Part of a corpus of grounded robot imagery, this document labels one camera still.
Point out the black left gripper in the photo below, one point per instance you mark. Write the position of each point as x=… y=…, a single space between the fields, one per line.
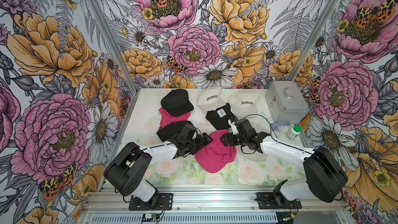
x=201 y=143

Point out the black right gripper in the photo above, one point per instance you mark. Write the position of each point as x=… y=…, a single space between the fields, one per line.
x=231 y=138

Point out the pink cap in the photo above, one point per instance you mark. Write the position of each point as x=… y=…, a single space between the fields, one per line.
x=167 y=118
x=215 y=156

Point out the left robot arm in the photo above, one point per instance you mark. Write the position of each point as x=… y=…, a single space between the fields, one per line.
x=126 y=171

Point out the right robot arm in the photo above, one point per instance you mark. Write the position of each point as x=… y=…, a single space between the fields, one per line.
x=324 y=177

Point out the black cap with patch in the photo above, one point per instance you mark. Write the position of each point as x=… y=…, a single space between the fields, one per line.
x=220 y=117

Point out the white Colorado cap back right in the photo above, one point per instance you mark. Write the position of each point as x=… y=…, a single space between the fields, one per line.
x=244 y=103

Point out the white Colorado cap back centre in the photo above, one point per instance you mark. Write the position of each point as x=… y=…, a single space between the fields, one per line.
x=210 y=99

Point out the clear plastic bag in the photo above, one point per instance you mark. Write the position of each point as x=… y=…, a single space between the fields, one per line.
x=280 y=129

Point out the white bottle green lid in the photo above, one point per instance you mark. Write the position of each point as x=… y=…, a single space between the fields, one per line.
x=294 y=132

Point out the silver metal case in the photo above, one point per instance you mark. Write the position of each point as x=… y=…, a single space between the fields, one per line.
x=286 y=103

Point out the small circuit board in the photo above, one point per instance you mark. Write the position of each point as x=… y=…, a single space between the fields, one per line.
x=150 y=217

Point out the perforated metal tray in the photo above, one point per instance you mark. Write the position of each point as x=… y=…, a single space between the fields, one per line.
x=186 y=218

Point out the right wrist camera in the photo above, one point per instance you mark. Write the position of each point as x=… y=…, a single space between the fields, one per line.
x=232 y=122

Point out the aluminium front rail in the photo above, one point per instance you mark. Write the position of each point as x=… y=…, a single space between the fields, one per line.
x=191 y=198

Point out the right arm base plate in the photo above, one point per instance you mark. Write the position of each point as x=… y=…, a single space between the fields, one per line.
x=269 y=200

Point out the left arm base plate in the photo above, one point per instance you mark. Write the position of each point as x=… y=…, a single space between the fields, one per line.
x=160 y=201

